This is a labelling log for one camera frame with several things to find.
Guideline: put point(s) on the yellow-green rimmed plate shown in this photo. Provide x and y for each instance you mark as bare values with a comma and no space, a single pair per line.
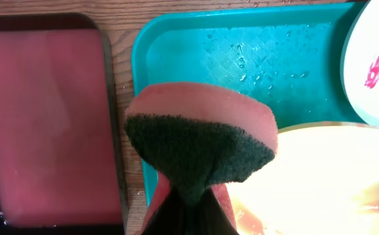
323,180

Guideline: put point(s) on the teal plastic tray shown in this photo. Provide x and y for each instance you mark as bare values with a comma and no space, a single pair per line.
286,57

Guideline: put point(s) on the light blue plate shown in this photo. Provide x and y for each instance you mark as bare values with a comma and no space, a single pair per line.
359,67

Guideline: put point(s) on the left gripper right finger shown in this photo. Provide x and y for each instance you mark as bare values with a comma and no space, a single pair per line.
208,218

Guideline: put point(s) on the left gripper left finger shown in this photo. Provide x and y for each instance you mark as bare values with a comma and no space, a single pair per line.
169,218

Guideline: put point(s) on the black red-lined tray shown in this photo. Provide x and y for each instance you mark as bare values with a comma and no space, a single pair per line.
60,170

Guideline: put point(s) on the green pink sponge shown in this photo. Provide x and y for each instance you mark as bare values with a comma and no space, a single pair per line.
198,137

